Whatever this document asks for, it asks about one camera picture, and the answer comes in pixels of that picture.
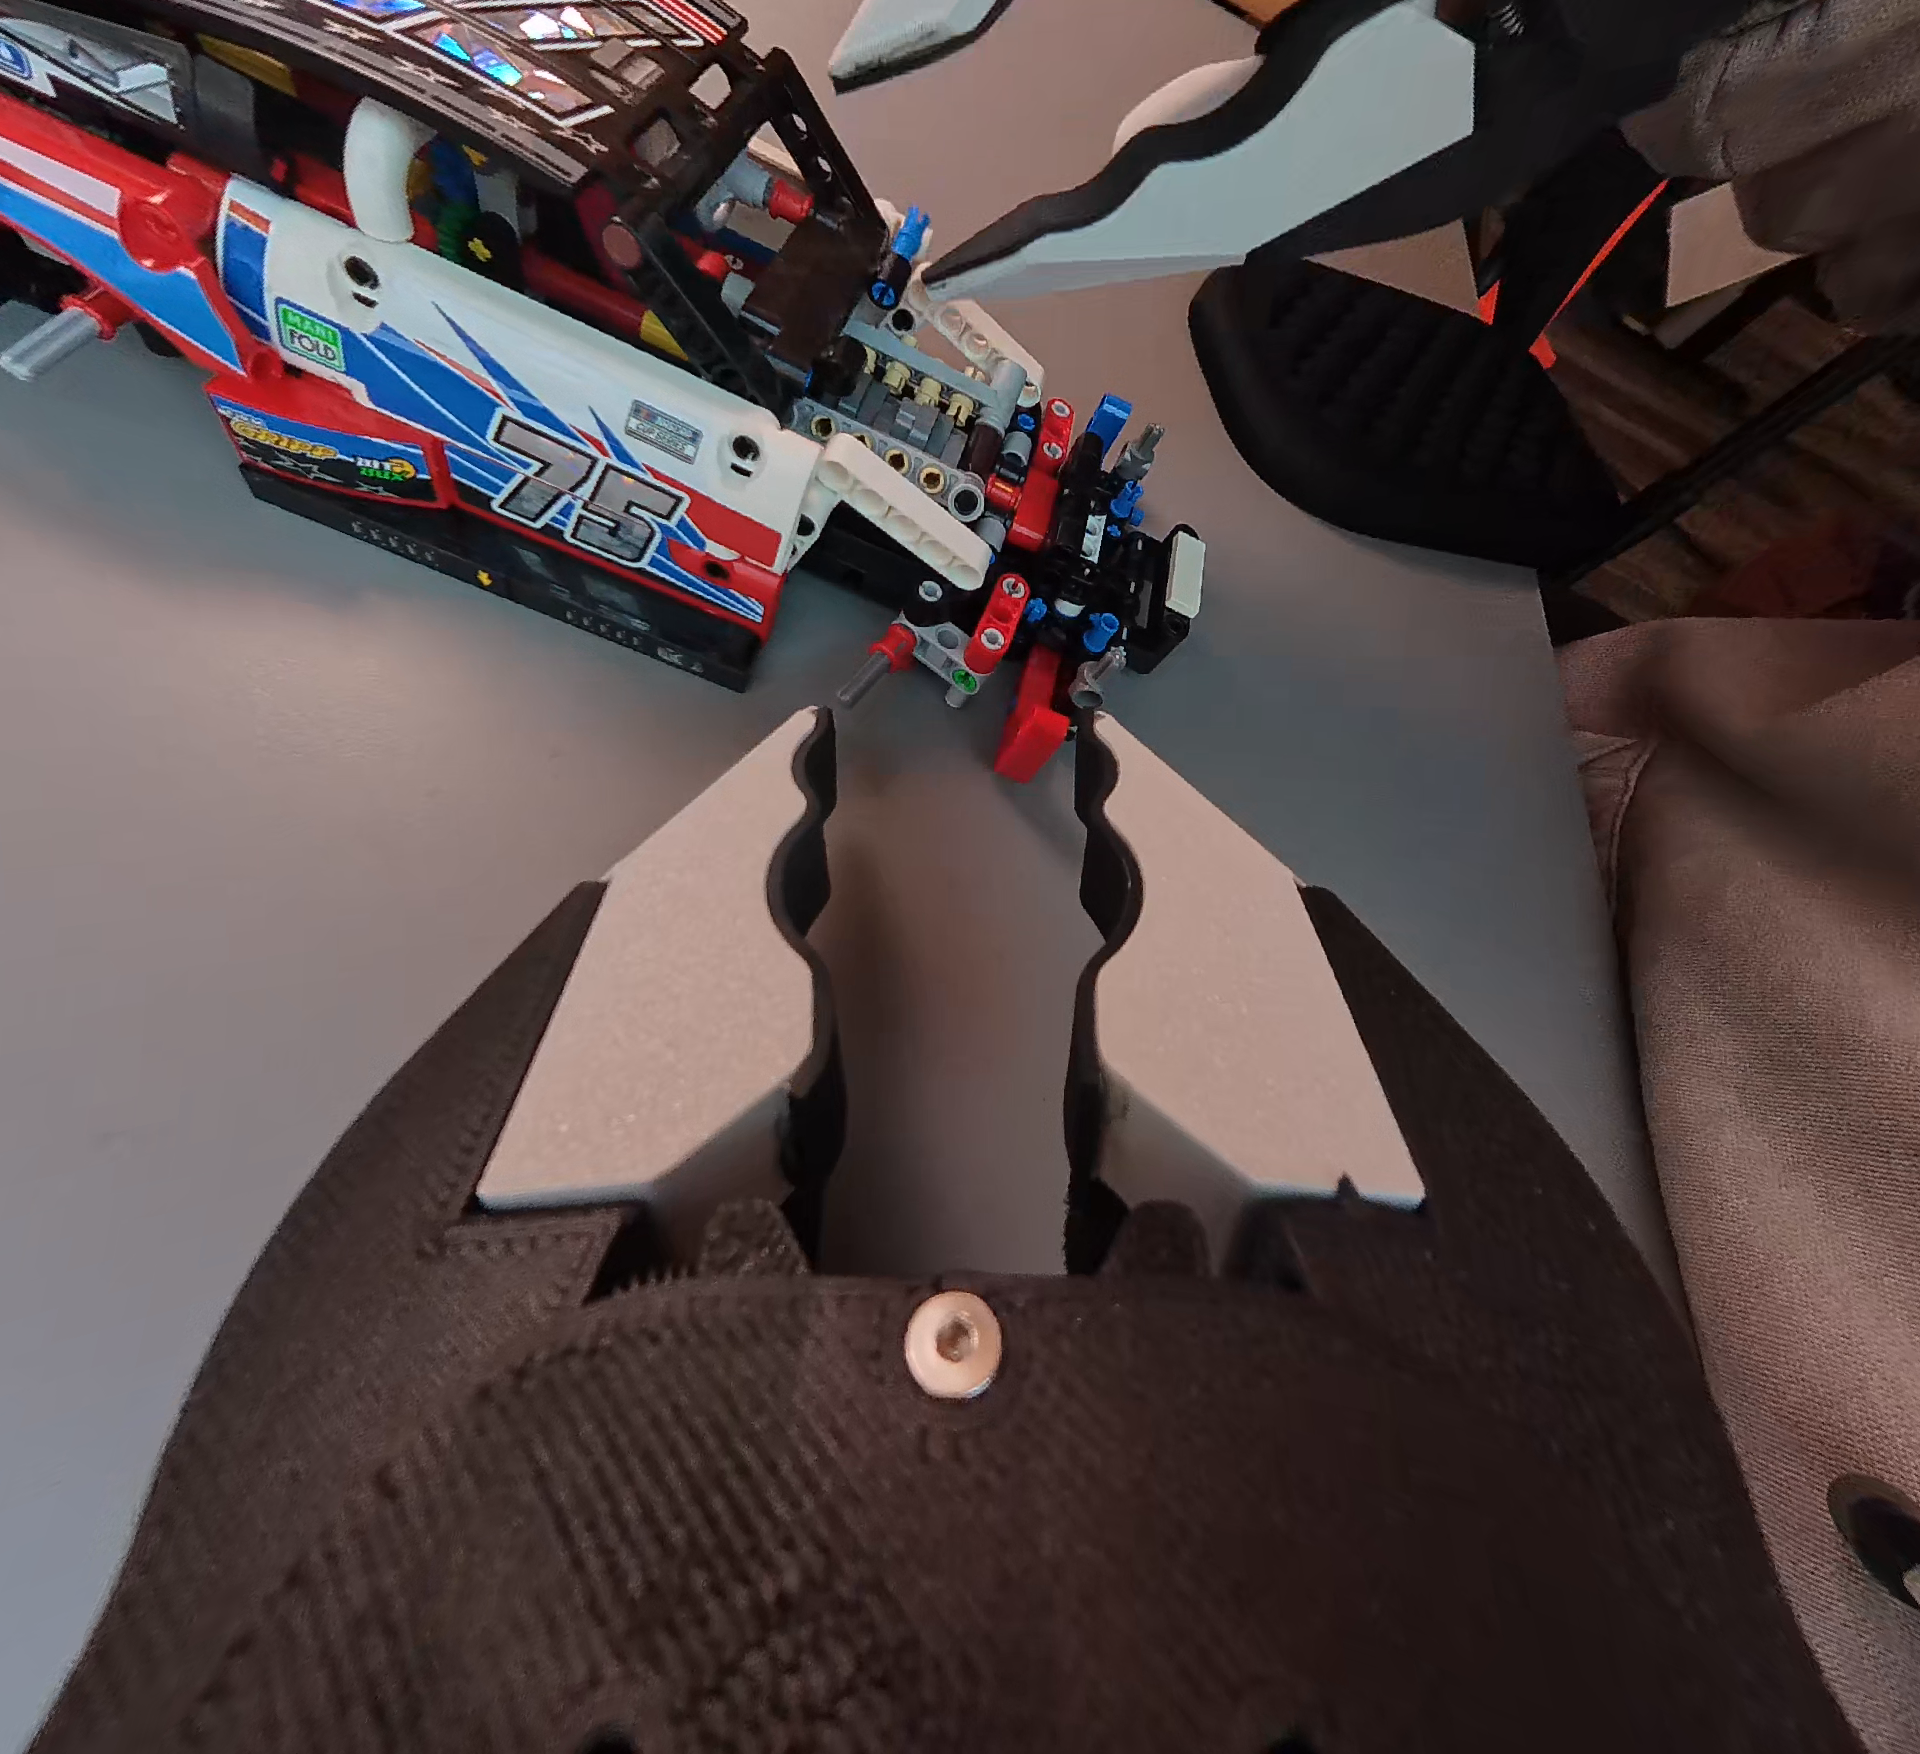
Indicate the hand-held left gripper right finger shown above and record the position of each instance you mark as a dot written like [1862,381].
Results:
[1245,1019]

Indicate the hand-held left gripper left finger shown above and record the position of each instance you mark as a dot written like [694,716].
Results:
[659,1005]

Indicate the brick-built toy race car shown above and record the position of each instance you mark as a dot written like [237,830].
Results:
[450,359]

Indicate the person's right forearm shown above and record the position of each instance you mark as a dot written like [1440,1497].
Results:
[1800,134]

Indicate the black chair seat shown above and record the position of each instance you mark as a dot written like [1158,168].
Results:
[1397,434]

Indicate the white box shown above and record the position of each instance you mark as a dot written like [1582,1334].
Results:
[1724,255]

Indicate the person's beige sweatshirt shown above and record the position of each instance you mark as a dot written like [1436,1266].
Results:
[1769,1035]

